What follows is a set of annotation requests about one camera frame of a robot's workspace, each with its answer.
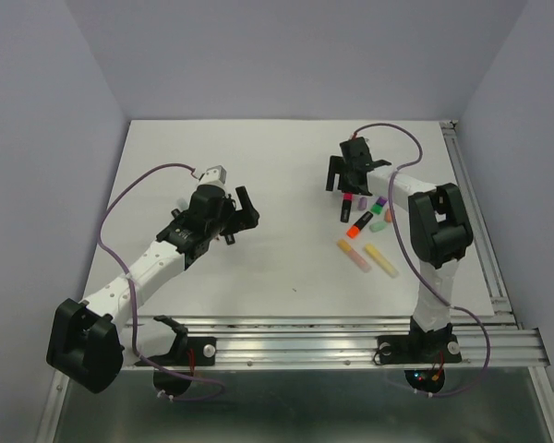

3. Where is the pastel green highlighter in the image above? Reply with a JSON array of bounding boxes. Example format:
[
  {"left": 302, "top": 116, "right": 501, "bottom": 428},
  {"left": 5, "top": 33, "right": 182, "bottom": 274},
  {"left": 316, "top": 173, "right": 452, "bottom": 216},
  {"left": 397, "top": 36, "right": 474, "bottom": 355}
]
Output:
[{"left": 176, "top": 198, "right": 188, "bottom": 210}]

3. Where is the black highlighter pink cap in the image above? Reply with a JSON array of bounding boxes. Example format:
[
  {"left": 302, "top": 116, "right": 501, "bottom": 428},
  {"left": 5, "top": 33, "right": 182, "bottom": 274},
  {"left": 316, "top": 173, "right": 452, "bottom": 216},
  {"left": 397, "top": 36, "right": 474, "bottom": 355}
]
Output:
[{"left": 340, "top": 193, "right": 354, "bottom": 223}]

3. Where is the pastel purple cap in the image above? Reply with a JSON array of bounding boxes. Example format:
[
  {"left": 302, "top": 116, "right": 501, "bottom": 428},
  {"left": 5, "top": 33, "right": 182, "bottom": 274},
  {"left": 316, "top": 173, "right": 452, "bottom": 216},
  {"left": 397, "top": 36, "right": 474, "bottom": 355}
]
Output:
[{"left": 357, "top": 197, "right": 367, "bottom": 211}]

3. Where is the black highlighter orange cap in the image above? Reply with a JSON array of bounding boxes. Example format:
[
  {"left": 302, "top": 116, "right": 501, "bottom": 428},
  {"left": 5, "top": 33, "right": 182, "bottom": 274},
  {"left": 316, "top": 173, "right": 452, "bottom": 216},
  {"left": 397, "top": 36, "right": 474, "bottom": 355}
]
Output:
[{"left": 346, "top": 211, "right": 374, "bottom": 239}]

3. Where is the pastel green cap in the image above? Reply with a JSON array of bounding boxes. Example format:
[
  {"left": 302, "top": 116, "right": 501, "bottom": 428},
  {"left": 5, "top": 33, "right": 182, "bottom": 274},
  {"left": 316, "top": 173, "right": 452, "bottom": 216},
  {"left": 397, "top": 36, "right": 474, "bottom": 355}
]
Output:
[{"left": 369, "top": 221, "right": 388, "bottom": 233}]

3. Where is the pastel pink highlighter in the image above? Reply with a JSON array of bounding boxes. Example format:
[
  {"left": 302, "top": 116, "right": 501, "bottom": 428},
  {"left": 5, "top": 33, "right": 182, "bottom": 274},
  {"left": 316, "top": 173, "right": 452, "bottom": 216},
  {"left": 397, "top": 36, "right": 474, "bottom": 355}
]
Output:
[{"left": 336, "top": 239, "right": 371, "bottom": 273}]

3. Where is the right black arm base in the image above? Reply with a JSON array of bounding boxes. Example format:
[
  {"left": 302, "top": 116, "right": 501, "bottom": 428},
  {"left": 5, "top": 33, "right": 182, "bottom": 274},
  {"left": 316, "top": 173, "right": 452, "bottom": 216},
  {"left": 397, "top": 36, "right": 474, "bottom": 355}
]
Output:
[{"left": 376, "top": 335, "right": 463, "bottom": 367}]

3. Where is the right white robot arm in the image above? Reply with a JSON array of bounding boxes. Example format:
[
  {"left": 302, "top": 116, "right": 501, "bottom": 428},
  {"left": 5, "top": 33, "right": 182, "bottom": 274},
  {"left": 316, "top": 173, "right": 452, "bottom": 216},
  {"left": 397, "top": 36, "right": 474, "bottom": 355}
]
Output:
[{"left": 326, "top": 137, "right": 474, "bottom": 365}]

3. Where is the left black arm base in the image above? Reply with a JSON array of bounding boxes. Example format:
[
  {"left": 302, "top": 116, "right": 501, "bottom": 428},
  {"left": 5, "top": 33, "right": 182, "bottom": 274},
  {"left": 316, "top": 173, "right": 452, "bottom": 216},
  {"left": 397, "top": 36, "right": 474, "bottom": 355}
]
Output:
[{"left": 147, "top": 336, "right": 217, "bottom": 367}]

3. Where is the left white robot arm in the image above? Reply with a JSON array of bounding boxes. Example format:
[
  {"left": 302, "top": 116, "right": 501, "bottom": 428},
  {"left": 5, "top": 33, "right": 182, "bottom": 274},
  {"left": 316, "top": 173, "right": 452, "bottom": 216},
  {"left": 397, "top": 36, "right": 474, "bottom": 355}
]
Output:
[{"left": 46, "top": 184, "right": 259, "bottom": 398}]

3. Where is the pastel yellow highlighter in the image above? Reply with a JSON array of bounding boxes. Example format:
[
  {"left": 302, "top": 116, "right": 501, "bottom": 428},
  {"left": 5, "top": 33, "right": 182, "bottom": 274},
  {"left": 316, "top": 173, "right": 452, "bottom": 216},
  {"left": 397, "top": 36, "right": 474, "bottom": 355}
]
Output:
[{"left": 364, "top": 244, "right": 398, "bottom": 278}]

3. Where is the aluminium rail right side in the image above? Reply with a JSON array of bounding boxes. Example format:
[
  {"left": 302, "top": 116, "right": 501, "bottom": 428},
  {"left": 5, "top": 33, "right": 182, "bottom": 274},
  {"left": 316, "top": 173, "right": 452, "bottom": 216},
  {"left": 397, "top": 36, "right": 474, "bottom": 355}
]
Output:
[{"left": 440, "top": 121, "right": 516, "bottom": 324}]

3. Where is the aluminium frame rail front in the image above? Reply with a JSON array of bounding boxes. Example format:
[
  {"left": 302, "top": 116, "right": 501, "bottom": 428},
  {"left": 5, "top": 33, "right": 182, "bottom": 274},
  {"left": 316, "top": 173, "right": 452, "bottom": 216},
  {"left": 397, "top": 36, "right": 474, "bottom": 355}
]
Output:
[{"left": 54, "top": 316, "right": 551, "bottom": 370}]

